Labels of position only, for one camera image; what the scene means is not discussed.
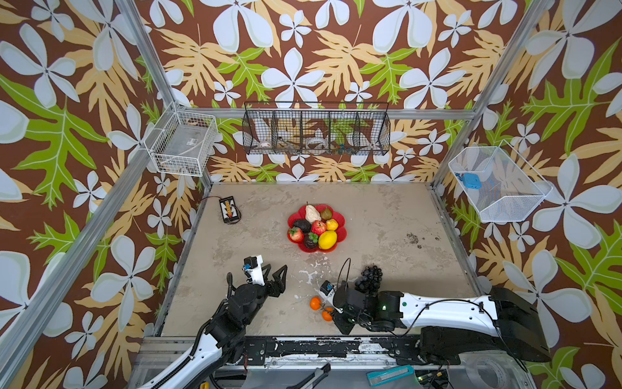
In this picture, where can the red flower-shaped fruit bowl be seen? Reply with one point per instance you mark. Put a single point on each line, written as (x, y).
(341, 231)

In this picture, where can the black charger board with connectors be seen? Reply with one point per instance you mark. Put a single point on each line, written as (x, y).
(229, 210)

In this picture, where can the teal box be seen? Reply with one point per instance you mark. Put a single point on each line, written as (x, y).
(396, 377)

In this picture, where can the yellow fake lemon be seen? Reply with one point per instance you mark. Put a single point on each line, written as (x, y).
(327, 240)

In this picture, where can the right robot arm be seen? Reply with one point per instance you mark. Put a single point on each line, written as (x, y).
(501, 320)

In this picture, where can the aluminium corner frame post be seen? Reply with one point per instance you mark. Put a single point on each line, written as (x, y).
(510, 54)
(161, 85)

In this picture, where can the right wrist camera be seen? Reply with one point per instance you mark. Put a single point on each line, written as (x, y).
(327, 290)

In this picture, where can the small orange-yellow fruit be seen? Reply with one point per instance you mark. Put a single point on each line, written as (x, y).
(332, 224)

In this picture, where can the blue object in basket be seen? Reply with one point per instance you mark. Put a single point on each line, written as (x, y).
(470, 181)

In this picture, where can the cream fake garlic bulb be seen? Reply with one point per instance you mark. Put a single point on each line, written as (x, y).
(312, 214)

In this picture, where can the brown fake fig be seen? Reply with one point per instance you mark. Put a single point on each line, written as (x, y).
(326, 214)

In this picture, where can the white mesh basket right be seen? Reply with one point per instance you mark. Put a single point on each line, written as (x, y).
(511, 189)

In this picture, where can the red fake strawberry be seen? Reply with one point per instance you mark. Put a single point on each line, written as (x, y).
(296, 235)

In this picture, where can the dark purple passion fruit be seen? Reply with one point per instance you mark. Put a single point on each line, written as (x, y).
(311, 241)

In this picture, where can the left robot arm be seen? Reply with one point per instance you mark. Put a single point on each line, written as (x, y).
(221, 339)

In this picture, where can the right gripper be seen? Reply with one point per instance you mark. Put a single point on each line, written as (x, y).
(338, 307)

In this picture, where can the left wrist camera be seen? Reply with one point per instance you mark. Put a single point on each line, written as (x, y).
(253, 270)

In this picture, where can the aluminium right corner frame post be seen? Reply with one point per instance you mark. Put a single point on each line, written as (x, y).
(510, 54)

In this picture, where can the black wire basket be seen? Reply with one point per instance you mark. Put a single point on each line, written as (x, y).
(300, 127)

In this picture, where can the white wire basket left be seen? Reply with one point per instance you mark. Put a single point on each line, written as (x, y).
(181, 142)

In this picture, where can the dark fake avocado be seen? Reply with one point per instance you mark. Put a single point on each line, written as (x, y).
(302, 224)

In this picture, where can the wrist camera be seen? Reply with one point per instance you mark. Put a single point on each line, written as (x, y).
(253, 270)
(327, 290)

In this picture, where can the orange mandarin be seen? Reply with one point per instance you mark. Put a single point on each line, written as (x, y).
(327, 314)
(315, 304)

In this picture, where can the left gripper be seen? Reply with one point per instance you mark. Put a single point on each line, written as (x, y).
(279, 286)

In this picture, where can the red fake pomegranate piece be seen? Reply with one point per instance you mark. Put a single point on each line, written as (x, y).
(318, 227)

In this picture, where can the black fake grape bunch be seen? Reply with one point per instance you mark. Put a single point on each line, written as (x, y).
(370, 280)

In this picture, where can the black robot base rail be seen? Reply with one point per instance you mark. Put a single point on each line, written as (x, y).
(259, 350)

